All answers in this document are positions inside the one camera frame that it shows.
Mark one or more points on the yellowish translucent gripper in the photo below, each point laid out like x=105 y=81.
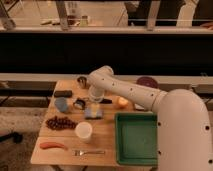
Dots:
x=95 y=108

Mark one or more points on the blue sponge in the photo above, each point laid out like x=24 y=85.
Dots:
x=88 y=115

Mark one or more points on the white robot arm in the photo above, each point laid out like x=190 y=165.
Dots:
x=184 y=134

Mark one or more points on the purple bowl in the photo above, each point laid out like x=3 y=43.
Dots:
x=147 y=81

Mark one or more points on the black binder clip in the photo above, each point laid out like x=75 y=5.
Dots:
x=79 y=104

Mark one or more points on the white paper cup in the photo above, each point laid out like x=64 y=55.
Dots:
x=84 y=131

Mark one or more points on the wooden table board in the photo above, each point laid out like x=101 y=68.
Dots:
x=103 y=137

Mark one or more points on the small metal cup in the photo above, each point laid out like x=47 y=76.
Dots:
x=82 y=81

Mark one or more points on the yellow apple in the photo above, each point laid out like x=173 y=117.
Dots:
x=122 y=102

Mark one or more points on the black rectangular block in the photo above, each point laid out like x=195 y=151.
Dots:
x=63 y=93

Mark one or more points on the red grape bunch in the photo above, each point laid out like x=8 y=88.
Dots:
x=60 y=123

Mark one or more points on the silver fork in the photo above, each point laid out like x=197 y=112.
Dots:
x=83 y=152

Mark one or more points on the green plastic tray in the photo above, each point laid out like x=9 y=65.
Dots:
x=136 y=139

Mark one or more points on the black handled tool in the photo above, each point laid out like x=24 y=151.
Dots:
x=106 y=101

